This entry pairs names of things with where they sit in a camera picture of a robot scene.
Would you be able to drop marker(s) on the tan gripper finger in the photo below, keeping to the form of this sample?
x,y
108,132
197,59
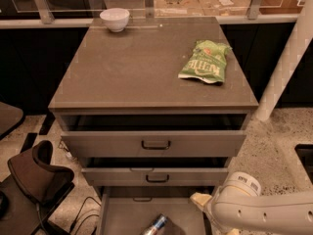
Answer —
x,y
200,199

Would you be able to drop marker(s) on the silver blue redbull can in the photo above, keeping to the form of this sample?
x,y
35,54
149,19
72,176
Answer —
x,y
156,225

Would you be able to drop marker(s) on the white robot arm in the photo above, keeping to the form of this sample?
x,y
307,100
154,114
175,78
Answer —
x,y
238,205

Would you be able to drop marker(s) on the grey bottom drawer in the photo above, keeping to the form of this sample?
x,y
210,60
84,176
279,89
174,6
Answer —
x,y
131,210

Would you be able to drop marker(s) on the grey drawer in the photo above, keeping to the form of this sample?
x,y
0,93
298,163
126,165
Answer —
x,y
131,210
156,172
154,143

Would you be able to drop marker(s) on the grey drawer cabinet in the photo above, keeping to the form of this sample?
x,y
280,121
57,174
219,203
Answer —
x,y
129,81

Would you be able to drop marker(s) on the grey middle drawer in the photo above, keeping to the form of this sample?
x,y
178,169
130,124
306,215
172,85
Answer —
x,y
156,172

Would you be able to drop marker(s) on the grey top drawer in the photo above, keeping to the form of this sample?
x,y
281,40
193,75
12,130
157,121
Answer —
x,y
154,143

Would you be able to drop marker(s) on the green chip bag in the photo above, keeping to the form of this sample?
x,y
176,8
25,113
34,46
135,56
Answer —
x,y
207,63

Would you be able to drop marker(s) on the dark brown chair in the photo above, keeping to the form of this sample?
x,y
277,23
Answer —
x,y
33,191

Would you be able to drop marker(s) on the white diagonal pole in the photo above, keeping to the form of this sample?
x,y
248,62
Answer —
x,y
299,40

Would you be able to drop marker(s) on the flattened cardboard box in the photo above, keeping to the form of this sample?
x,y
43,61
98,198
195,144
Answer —
x,y
185,8

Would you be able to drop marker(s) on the white ceramic bowl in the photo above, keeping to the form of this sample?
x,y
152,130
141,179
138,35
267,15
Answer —
x,y
115,19

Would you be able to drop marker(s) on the dark round table edge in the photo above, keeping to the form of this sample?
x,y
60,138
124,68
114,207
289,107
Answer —
x,y
10,118

